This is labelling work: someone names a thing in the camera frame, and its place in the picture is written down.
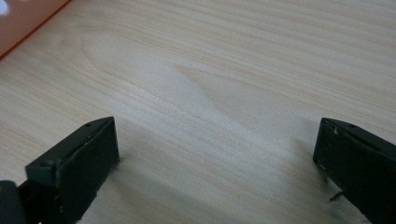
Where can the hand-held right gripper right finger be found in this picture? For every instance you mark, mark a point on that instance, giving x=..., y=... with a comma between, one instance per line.
x=361, y=168

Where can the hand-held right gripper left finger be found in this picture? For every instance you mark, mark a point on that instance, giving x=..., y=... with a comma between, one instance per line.
x=84, y=165

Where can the orange flat board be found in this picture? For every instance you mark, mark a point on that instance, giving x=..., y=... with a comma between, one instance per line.
x=21, y=21

